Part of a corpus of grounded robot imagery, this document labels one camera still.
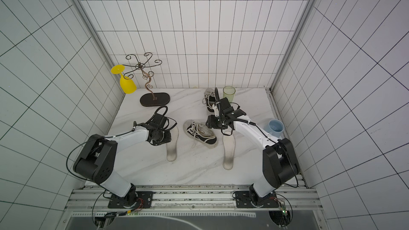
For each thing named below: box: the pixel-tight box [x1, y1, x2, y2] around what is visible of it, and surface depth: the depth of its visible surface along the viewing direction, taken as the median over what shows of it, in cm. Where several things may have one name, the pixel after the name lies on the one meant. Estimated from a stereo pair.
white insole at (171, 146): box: [166, 125, 179, 162], surface depth 90 cm
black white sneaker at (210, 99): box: [201, 87, 217, 116], surface depth 106 cm
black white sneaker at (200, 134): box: [183, 119, 219, 149], surface depth 90 cm
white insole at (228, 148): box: [222, 133, 236, 171], surface depth 89 cm
